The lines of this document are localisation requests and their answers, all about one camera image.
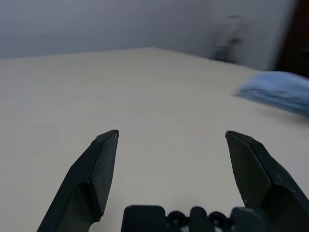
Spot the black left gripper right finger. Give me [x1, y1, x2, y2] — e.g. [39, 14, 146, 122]
[225, 130, 309, 232]

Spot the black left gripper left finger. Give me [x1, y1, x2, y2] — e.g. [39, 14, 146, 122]
[36, 130, 120, 232]

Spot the light blue towel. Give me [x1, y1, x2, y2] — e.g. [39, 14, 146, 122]
[232, 71, 309, 117]

